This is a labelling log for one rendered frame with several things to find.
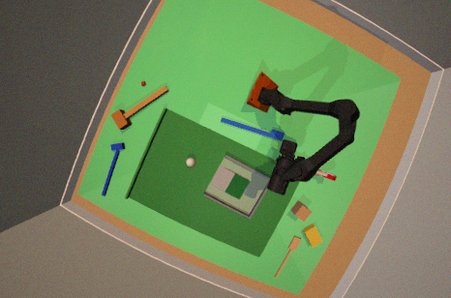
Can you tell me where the blue golf putter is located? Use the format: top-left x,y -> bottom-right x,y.
102,142 -> 125,196

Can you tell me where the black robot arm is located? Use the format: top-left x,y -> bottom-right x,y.
257,87 -> 360,194

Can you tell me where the blue flat bar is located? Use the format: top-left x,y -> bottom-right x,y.
221,117 -> 285,141

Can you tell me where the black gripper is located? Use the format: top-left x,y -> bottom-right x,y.
270,140 -> 297,180

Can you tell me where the dark green flat mat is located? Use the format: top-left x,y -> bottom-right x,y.
130,109 -> 300,257

